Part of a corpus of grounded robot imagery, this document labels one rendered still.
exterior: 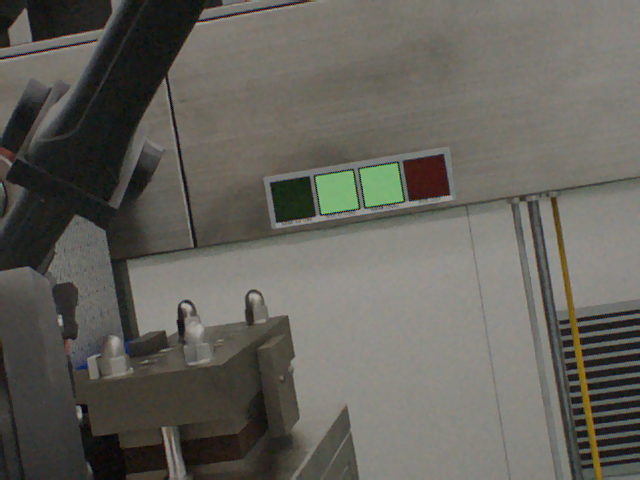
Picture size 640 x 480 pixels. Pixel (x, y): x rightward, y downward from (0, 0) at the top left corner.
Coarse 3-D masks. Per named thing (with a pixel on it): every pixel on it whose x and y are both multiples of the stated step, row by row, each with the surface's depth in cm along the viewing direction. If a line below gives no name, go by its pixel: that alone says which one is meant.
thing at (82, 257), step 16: (80, 224) 166; (64, 240) 159; (80, 240) 165; (96, 240) 171; (64, 256) 159; (80, 256) 164; (96, 256) 170; (64, 272) 158; (80, 272) 163; (96, 272) 169; (80, 288) 162; (96, 288) 168; (112, 288) 174; (80, 304) 161; (96, 304) 167; (112, 304) 173; (80, 320) 161; (96, 320) 166; (112, 320) 172; (80, 336) 160; (96, 336) 165; (80, 352) 159; (96, 352) 164
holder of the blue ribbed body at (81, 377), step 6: (78, 372) 152; (84, 372) 152; (78, 378) 152; (84, 378) 152; (90, 378) 152; (78, 384) 153; (78, 390) 153; (84, 390) 152; (78, 396) 153; (84, 396) 153; (78, 402) 153; (84, 402) 153; (84, 408) 153
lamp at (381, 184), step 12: (372, 168) 177; (384, 168) 177; (396, 168) 176; (372, 180) 177; (384, 180) 177; (396, 180) 176; (372, 192) 177; (384, 192) 177; (396, 192) 177; (372, 204) 177
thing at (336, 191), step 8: (320, 176) 178; (328, 176) 178; (336, 176) 178; (344, 176) 177; (352, 176) 177; (320, 184) 178; (328, 184) 178; (336, 184) 178; (344, 184) 178; (352, 184) 177; (320, 192) 178; (328, 192) 178; (336, 192) 178; (344, 192) 178; (352, 192) 177; (320, 200) 178; (328, 200) 178; (336, 200) 178; (344, 200) 178; (352, 200) 178; (328, 208) 178; (336, 208) 178; (344, 208) 178; (352, 208) 178
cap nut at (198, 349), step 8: (192, 328) 148; (200, 328) 148; (184, 336) 149; (192, 336) 148; (200, 336) 148; (208, 336) 149; (192, 344) 148; (200, 344) 148; (208, 344) 148; (184, 352) 149; (192, 352) 148; (200, 352) 148; (208, 352) 148; (192, 360) 148; (200, 360) 148; (208, 360) 148
